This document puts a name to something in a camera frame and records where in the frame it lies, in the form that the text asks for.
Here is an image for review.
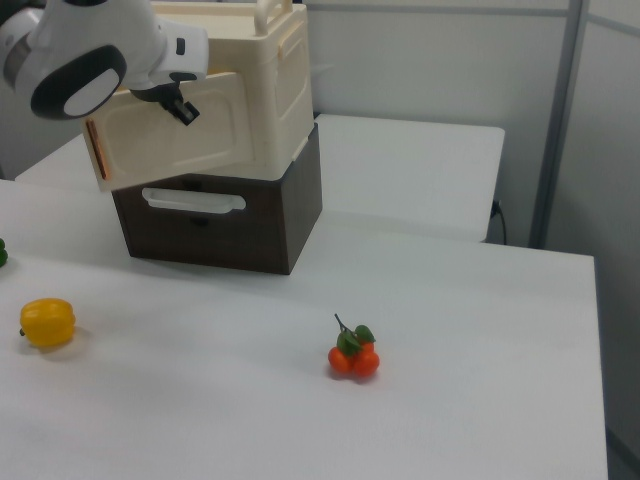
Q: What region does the yellow bell pepper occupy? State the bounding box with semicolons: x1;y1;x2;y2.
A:
18;298;77;348

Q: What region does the cream tubular cabinet handle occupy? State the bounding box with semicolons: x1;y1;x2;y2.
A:
253;0;292;36

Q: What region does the cream plastic cabinet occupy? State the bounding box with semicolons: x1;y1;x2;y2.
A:
149;0;316;182

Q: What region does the grey partition post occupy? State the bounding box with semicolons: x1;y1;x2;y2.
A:
528;0;587;249

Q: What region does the orange tangerine cluster with leaves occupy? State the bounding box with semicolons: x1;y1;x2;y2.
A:
327;313;381;383

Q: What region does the white drawer handle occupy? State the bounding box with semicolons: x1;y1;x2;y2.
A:
141;187;248;216

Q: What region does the cream cabinet door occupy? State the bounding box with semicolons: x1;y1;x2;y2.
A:
81;71;257;194

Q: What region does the white side table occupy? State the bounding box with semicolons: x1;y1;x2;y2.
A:
14;113;506;244

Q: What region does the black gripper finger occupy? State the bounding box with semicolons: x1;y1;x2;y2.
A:
160;93;202;127
130;84;171;107

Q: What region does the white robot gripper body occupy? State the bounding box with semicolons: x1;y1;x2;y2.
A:
147;19;210;90

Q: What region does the dark brown drawer box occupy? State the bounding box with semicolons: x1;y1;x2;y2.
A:
110;122;324;277

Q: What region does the copper door handle strip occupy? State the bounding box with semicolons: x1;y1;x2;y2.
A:
85;119;110;180

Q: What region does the black power cable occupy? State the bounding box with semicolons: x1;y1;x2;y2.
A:
491;199;509;246

